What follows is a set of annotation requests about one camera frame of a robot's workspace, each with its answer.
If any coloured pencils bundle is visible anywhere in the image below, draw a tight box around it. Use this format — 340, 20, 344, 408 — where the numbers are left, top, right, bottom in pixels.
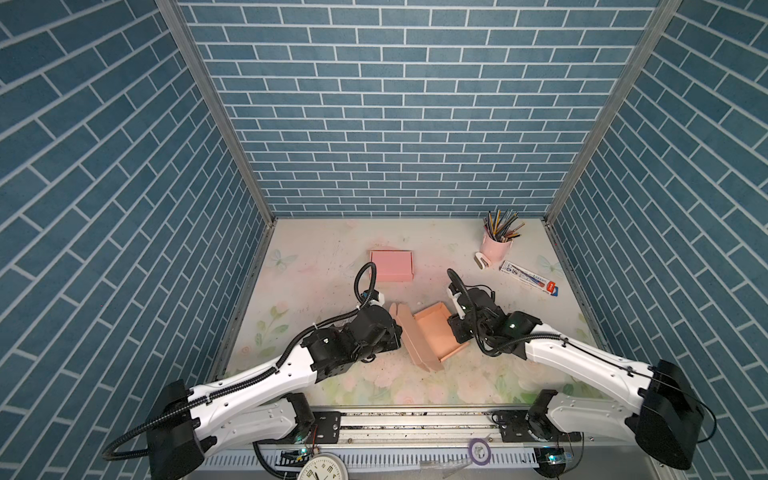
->
483, 210, 526, 243

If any orange paper box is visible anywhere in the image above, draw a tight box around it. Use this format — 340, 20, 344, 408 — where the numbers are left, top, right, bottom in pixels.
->
389, 302, 468, 372

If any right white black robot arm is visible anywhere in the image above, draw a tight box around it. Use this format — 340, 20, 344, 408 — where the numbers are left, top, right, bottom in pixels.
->
447, 282, 712, 470

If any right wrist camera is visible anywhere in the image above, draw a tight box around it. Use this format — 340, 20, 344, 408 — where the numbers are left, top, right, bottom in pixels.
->
451, 292, 469, 319

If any purple tape roll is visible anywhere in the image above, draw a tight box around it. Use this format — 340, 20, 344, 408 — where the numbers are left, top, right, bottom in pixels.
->
468, 438, 492, 466

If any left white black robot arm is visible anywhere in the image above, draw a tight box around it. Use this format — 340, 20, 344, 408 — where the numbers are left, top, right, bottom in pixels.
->
101, 305, 402, 479

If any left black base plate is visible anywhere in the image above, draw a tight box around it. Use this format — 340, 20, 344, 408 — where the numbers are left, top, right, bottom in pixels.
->
278, 411, 342, 445

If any pink pencil cup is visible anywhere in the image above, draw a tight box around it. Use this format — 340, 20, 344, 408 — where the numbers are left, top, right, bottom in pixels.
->
479, 233, 514, 264

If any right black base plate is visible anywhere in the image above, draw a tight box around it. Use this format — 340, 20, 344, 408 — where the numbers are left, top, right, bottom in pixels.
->
490, 409, 582, 443

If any white round clock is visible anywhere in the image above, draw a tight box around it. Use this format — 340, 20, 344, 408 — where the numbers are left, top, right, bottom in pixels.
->
297, 453, 349, 480

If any pink paper box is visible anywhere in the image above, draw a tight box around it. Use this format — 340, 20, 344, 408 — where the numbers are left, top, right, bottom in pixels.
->
370, 250, 414, 283

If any aluminium mounting rail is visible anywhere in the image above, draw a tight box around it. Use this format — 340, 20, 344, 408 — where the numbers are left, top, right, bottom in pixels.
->
167, 405, 667, 451

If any white toothpaste tube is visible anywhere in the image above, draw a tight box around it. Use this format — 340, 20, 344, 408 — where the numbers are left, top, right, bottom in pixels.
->
499, 260, 559, 297

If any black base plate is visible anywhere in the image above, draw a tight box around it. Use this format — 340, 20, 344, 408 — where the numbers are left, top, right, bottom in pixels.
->
490, 409, 582, 443
278, 411, 342, 445

